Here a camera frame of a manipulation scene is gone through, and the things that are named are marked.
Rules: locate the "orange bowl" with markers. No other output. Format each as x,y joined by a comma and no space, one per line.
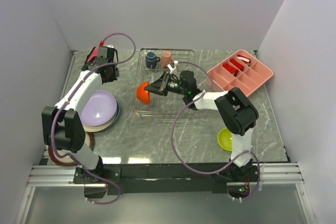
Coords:
142,94

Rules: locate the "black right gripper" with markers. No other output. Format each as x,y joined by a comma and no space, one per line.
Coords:
158,87

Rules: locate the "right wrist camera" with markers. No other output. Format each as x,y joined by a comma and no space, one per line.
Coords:
173,67

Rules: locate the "pink compartment tray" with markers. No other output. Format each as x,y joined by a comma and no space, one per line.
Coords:
249,80

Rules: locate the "wire dish rack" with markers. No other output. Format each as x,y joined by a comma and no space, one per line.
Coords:
166,106

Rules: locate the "pink mug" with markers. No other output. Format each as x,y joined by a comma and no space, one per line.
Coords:
166,59

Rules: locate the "red white item in tray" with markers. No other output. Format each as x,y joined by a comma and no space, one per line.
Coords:
244,59

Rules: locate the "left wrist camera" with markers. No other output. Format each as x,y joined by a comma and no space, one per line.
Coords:
104,44

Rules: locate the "blue plate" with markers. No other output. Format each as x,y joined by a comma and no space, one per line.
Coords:
117,113

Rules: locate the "dark blue mug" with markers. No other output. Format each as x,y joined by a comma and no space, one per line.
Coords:
151,60

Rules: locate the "yellow-green bowl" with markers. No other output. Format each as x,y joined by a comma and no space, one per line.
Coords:
224,139

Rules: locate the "lavender plate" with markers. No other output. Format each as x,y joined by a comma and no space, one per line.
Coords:
100,108

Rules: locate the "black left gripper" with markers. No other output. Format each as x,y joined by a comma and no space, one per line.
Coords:
113,77

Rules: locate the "brown rimmed cream plate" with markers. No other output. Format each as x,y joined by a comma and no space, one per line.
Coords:
67,161

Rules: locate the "pink cloth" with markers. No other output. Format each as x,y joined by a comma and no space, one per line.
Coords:
92,54

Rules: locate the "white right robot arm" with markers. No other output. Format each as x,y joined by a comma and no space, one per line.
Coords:
237,112

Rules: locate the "black base beam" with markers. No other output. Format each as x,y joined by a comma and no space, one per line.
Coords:
175,178

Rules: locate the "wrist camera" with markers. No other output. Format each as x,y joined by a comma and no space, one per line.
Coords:
173,67
104,44

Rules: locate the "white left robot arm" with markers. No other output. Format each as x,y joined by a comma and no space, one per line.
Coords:
62,127

